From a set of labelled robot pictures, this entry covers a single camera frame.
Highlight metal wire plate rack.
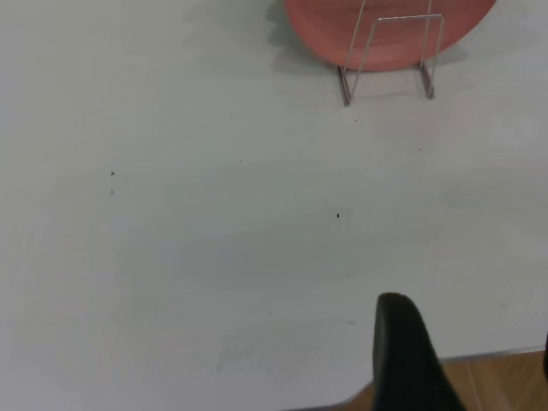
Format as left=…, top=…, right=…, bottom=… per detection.
left=336, top=0, right=444, bottom=108

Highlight red-orange round plate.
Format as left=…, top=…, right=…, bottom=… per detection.
left=283, top=0, right=497, bottom=73

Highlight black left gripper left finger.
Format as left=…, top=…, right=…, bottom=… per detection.
left=371, top=292, right=469, bottom=411

